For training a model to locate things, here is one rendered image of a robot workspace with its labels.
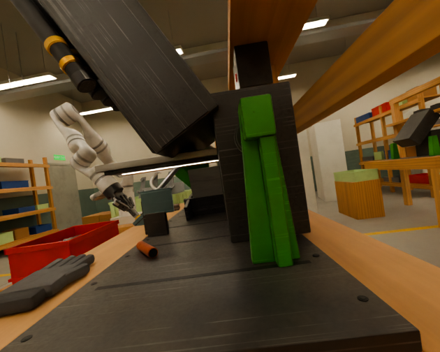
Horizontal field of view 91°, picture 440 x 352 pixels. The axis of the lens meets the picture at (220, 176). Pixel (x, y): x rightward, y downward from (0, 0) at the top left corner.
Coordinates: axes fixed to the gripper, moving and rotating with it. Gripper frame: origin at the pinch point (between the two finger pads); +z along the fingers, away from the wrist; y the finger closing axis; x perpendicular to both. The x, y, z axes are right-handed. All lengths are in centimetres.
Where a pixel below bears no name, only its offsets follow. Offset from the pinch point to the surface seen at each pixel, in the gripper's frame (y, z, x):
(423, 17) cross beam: -59, 17, -72
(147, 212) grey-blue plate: -23.2, 6.7, -13.7
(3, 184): 364, -305, 335
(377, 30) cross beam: -51, 15, -74
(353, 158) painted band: 680, 276, -395
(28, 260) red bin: -22.1, -8.2, 25.2
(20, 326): -61, 11, -7
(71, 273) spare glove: -50, 9, -7
